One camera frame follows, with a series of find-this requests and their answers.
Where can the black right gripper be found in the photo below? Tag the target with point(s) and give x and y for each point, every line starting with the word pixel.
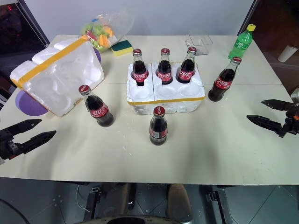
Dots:
pixel 293 121

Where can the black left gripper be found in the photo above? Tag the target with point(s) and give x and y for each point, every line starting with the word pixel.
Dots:
pixel 8 144

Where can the glass cola bottle red label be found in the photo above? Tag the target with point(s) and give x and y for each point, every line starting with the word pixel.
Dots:
pixel 139 75
pixel 164 75
pixel 100 111
pixel 185 74
pixel 220 84
pixel 158 130

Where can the large white foam block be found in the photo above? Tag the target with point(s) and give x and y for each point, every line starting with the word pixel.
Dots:
pixel 60 77

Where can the white foam bottle tray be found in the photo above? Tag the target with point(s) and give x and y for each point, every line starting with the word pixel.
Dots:
pixel 168 94

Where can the purple round mat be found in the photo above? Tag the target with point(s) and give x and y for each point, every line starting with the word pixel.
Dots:
pixel 98 57
pixel 29 103

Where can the white cylindrical cup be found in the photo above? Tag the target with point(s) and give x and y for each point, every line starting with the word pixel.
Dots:
pixel 287 54

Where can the green soda bottle yellow cap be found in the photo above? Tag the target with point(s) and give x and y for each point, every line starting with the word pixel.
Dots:
pixel 241 44

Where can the clear plastic container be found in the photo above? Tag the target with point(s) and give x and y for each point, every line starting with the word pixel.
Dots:
pixel 201 44

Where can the clear bag of colourful pieces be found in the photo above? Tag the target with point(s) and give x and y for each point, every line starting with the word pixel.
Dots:
pixel 105 35

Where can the yellow green sponge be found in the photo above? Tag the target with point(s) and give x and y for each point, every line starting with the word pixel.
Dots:
pixel 121 49

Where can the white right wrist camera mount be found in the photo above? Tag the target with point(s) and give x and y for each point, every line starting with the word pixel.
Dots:
pixel 295 94

